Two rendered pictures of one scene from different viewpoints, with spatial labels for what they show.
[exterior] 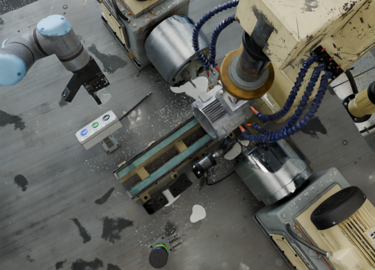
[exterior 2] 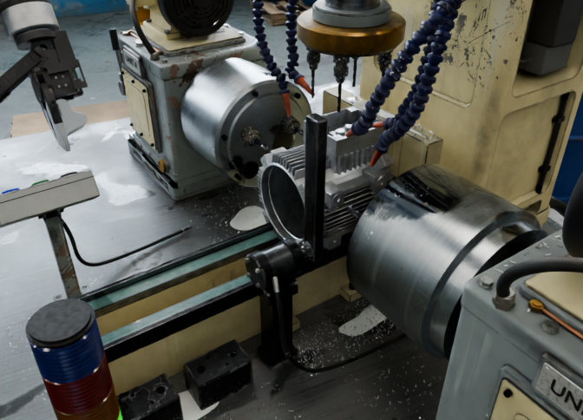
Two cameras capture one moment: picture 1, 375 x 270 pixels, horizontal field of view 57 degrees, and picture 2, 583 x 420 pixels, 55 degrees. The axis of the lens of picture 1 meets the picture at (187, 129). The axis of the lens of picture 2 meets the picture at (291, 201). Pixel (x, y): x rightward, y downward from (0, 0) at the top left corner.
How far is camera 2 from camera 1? 0.94 m
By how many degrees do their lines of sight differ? 42
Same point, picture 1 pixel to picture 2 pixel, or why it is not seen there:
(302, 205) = not seen: hidden behind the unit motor
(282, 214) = (481, 278)
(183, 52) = (244, 81)
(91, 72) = (56, 57)
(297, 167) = (502, 204)
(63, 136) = not seen: outside the picture
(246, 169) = (373, 234)
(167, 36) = (219, 70)
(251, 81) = (355, 5)
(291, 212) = not seen: hidden behind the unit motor
